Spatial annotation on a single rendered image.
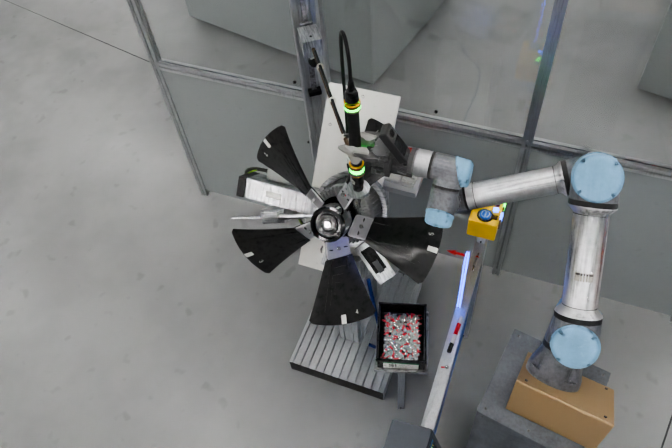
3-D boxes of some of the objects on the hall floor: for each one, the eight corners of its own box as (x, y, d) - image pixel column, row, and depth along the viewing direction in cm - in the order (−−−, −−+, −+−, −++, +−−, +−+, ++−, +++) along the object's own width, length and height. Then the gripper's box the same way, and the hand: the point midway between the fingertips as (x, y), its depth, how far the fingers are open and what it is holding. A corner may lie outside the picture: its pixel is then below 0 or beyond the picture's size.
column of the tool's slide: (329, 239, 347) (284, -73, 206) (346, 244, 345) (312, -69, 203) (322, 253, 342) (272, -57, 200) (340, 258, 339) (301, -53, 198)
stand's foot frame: (337, 262, 338) (336, 254, 331) (421, 287, 325) (421, 279, 319) (291, 368, 303) (289, 361, 297) (383, 400, 290) (383, 393, 284)
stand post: (345, 336, 311) (330, 230, 240) (362, 342, 309) (352, 236, 237) (341, 344, 309) (326, 239, 237) (359, 350, 306) (348, 245, 235)
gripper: (408, 188, 172) (335, 171, 178) (420, 158, 179) (349, 142, 185) (408, 168, 166) (332, 150, 172) (421, 137, 172) (347, 121, 178)
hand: (345, 140), depth 176 cm, fingers closed on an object, 4 cm apart
